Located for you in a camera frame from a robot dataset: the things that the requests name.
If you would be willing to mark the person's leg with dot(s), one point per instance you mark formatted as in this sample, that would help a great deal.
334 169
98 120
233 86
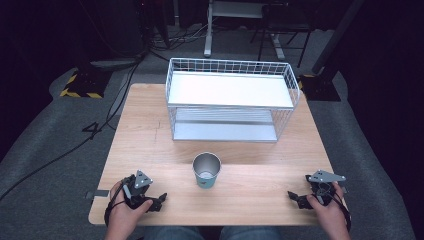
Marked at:
173 233
250 233

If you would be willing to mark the person's left hand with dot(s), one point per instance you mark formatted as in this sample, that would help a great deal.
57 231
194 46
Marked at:
125 213

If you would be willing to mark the white metal desk stand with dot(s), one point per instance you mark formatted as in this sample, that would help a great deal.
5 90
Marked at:
208 30

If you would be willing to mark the person's right hand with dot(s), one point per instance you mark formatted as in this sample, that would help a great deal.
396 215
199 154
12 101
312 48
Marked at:
328 210

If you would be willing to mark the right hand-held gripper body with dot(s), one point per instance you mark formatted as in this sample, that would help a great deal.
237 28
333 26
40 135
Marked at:
322 186

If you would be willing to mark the person's left leg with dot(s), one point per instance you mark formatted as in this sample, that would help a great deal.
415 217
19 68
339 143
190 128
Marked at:
173 233

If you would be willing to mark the person's right leg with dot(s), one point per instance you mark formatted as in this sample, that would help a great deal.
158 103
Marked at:
250 233

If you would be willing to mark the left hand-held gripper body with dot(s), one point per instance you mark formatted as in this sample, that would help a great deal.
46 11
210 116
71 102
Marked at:
137 188

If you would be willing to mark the dark slanted metal pole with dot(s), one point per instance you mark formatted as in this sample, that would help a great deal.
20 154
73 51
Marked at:
336 36

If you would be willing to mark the grey table edge bracket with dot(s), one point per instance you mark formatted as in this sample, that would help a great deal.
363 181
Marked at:
98 193

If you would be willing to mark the black yellow striped base plate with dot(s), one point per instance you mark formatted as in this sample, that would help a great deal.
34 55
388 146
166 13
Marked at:
85 85
320 88

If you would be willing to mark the black metal chair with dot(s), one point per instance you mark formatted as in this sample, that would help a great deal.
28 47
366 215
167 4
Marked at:
283 26

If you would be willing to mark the teal metal cup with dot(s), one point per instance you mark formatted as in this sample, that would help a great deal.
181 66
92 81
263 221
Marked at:
206 171

